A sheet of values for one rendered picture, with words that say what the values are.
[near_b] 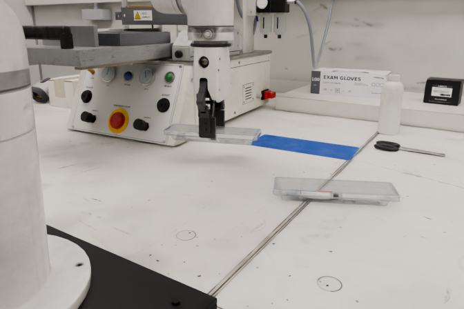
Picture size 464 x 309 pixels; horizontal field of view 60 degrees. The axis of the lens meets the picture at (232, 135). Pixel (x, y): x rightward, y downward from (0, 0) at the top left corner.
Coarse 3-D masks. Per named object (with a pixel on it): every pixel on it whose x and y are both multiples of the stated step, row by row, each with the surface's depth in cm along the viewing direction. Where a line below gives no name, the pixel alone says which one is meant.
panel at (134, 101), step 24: (96, 72) 102; (120, 72) 98; (168, 72) 91; (96, 96) 100; (120, 96) 97; (144, 96) 93; (168, 96) 90; (72, 120) 102; (96, 120) 98; (144, 120) 92; (168, 120) 89
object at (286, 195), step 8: (392, 184) 62; (280, 192) 60; (288, 192) 60; (296, 192) 60; (304, 192) 60; (312, 192) 60; (320, 192) 59; (328, 192) 59; (288, 200) 62; (296, 200) 61; (304, 200) 61; (312, 200) 61; (320, 200) 61; (328, 200) 61; (336, 200) 60; (344, 200) 60; (352, 200) 60; (360, 200) 60; (368, 200) 59; (376, 200) 59; (384, 200) 58; (392, 200) 58
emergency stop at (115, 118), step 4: (116, 112) 95; (120, 112) 95; (112, 116) 95; (116, 116) 95; (120, 116) 94; (112, 120) 95; (116, 120) 94; (120, 120) 94; (124, 120) 94; (112, 124) 95; (116, 124) 94; (120, 124) 94; (116, 128) 95
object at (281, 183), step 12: (276, 180) 64; (288, 180) 64; (300, 180) 64; (312, 180) 64; (324, 180) 64; (336, 180) 64; (348, 180) 64; (336, 192) 59; (348, 192) 59; (360, 192) 59; (372, 192) 59; (384, 192) 59; (396, 192) 59
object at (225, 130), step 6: (174, 126) 80; (180, 126) 80; (186, 126) 80; (192, 126) 80; (198, 126) 80; (216, 126) 80; (216, 132) 76; (222, 132) 76; (228, 132) 76; (234, 132) 76; (240, 132) 76; (246, 132) 76; (252, 132) 76; (258, 132) 76
